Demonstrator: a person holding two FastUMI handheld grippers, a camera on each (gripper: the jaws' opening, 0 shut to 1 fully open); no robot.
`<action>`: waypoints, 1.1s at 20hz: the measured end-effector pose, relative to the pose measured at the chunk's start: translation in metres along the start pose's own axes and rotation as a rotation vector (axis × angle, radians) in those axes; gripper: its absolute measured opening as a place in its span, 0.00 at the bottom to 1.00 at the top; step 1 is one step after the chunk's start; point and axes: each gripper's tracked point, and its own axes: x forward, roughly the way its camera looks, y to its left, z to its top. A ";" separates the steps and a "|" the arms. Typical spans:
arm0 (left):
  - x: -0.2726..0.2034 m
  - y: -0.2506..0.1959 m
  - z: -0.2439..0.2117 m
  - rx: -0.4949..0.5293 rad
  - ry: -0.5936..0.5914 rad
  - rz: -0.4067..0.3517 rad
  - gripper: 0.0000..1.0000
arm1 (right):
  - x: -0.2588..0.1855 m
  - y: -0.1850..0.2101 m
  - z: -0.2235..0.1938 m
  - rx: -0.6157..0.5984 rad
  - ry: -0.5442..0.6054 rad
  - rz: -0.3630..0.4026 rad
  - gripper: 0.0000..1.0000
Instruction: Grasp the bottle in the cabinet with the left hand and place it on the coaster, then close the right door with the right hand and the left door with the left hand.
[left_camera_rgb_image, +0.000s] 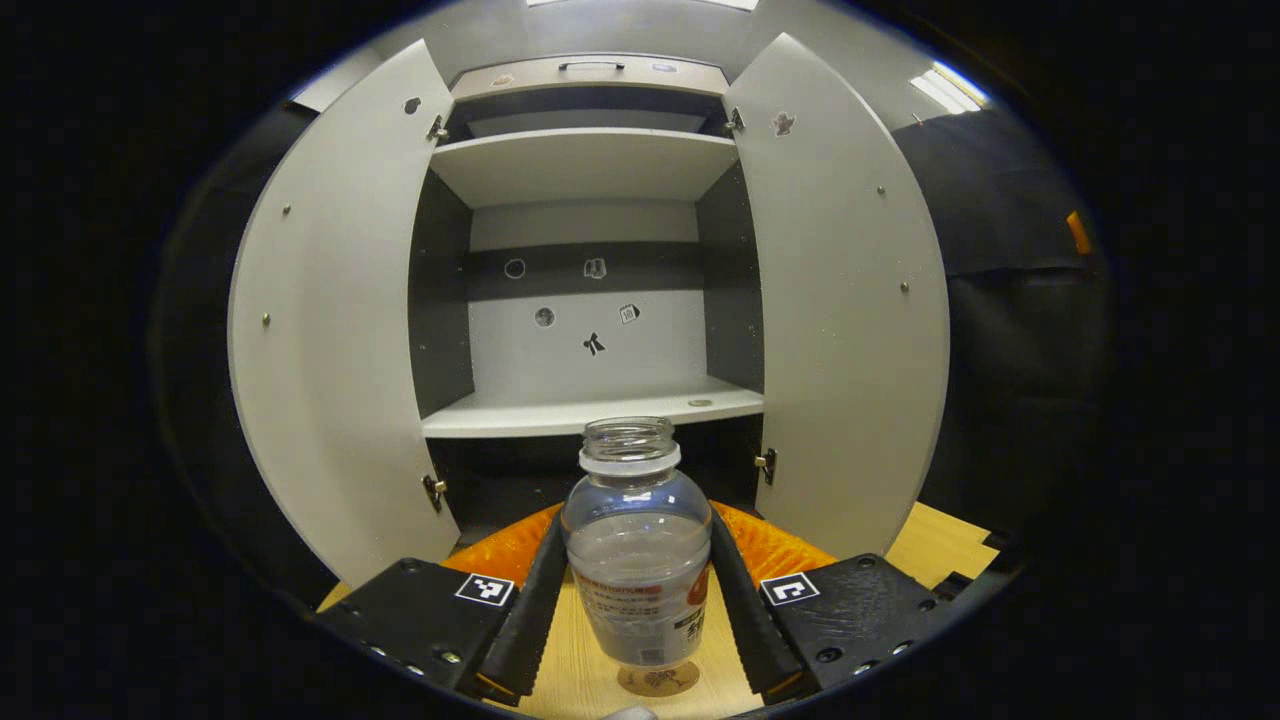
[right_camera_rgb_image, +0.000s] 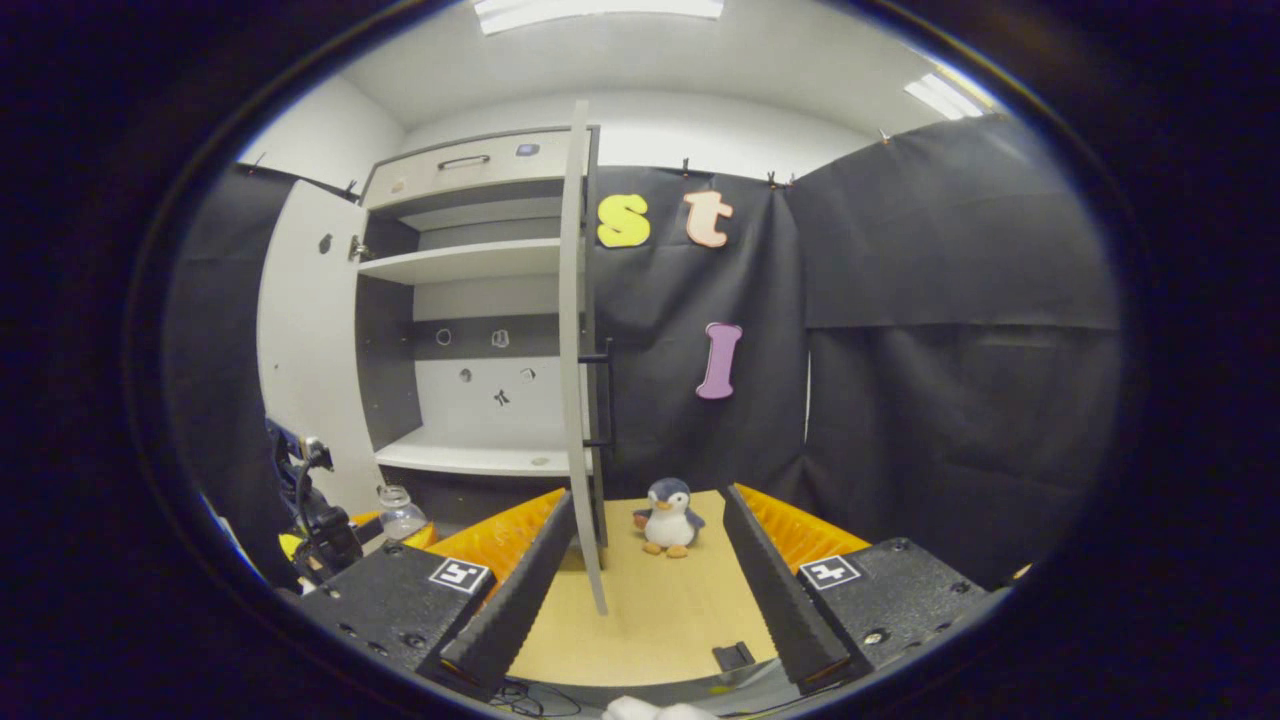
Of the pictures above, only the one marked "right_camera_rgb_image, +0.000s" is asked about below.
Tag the grey cabinet shelf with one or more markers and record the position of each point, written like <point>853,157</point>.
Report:
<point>470,262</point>

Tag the grey cabinet door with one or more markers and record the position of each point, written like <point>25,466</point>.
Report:
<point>310,350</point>
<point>575,350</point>

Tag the black backdrop cloth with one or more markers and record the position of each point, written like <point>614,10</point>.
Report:
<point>950,350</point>
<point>215,380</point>

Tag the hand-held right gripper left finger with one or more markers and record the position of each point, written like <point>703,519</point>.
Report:
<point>520,605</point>

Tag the clear plastic bottle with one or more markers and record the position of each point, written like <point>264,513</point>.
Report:
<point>402,515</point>

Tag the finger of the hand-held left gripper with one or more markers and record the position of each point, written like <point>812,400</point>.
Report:
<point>422,538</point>
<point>365,519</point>

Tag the small black bracket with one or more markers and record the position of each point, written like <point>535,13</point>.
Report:
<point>734,657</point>

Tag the grey cabinet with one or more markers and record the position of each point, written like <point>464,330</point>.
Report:
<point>480,390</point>

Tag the large ceiling light panel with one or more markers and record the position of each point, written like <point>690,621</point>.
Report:
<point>600,12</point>

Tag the grey cabinet drawer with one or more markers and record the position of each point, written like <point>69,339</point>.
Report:
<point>470,175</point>

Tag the metal door hinge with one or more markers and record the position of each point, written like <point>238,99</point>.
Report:
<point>360,248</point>

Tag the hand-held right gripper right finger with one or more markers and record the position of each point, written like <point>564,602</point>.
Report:
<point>775,600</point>

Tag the penguin plush toy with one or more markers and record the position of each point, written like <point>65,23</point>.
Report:
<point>668,520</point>

